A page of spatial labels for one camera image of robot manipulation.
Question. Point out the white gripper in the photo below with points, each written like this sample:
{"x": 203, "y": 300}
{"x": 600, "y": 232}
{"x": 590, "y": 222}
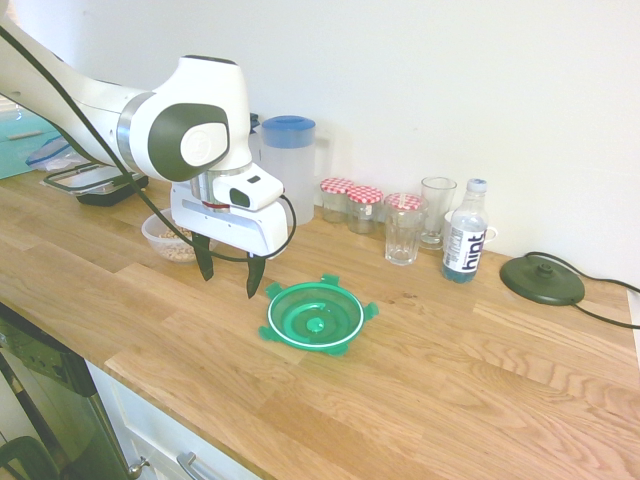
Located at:
{"x": 250, "y": 232}

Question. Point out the green round container lid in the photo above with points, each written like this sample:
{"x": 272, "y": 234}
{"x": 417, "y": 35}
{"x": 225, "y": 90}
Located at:
{"x": 310, "y": 312}

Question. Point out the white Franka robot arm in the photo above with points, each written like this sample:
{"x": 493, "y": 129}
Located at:
{"x": 100, "y": 110}

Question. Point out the clear plastic food bowl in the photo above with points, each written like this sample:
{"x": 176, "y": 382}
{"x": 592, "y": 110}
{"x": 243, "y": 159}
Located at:
{"x": 162, "y": 245}

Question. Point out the glass jar red checkered lid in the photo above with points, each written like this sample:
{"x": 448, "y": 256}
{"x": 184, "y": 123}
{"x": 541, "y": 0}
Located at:
{"x": 364, "y": 210}
{"x": 335, "y": 200}
{"x": 402, "y": 201}

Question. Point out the blue-lidded plastic pitcher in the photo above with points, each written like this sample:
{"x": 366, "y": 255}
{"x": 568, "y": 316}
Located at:
{"x": 290, "y": 170}

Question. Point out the ribbed drinking glass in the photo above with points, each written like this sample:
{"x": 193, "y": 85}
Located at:
{"x": 402, "y": 240}

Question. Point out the clear zip plastic bag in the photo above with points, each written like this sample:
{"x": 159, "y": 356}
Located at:
{"x": 55, "y": 155}

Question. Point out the tall smooth drinking glass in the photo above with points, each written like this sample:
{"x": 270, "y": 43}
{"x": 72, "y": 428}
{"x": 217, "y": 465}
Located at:
{"x": 437, "y": 215}

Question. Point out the steel dishwasher front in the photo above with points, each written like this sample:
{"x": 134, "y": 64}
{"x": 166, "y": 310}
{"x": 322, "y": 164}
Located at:
{"x": 55, "y": 400}

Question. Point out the silver cabinet knob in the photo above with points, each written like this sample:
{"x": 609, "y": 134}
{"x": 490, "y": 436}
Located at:
{"x": 136, "y": 467}

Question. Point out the hint water bottle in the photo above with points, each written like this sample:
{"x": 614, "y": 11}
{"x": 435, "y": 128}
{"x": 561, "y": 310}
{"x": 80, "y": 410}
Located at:
{"x": 465, "y": 240}

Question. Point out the teal flat board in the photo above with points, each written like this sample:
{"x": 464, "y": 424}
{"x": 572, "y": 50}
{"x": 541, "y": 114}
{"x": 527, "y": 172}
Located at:
{"x": 20, "y": 155}

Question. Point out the white cup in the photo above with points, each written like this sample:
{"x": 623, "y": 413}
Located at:
{"x": 489, "y": 234}

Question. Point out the dark round kettle base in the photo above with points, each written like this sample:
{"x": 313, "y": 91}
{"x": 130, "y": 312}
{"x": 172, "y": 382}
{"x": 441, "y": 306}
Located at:
{"x": 542, "y": 282}

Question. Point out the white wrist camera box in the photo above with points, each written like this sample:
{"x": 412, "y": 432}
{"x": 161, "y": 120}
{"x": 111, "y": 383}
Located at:
{"x": 252, "y": 186}

